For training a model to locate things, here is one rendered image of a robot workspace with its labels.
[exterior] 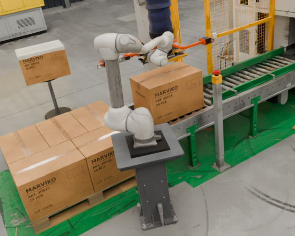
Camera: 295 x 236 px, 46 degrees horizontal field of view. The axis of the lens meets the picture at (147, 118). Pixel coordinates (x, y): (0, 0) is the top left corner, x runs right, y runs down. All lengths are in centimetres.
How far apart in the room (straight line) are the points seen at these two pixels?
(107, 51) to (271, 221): 189
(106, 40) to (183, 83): 114
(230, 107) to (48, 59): 244
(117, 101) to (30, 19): 800
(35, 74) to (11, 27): 563
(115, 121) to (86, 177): 76
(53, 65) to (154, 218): 260
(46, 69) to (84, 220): 226
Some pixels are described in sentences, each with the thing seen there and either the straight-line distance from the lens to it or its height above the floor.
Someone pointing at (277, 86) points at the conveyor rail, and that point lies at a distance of 411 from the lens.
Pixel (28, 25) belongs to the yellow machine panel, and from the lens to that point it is 1043.
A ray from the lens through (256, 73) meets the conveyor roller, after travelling 438.
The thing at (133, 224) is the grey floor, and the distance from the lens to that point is 315.
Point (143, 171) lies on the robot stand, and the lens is 273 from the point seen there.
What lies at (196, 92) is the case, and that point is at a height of 74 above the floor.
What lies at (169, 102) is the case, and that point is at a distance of 332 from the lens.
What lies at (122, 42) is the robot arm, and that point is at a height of 158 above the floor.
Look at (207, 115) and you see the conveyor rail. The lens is 347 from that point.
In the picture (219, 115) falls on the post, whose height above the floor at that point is 61.
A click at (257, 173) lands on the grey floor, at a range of 359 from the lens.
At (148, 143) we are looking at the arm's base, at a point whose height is 79.
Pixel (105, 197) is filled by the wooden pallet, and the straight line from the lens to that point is 345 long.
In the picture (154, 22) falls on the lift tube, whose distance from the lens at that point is 320.
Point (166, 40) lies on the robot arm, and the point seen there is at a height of 141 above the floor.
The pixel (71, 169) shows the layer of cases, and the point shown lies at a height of 48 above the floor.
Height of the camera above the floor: 222
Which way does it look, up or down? 28 degrees down
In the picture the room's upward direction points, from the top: 9 degrees counter-clockwise
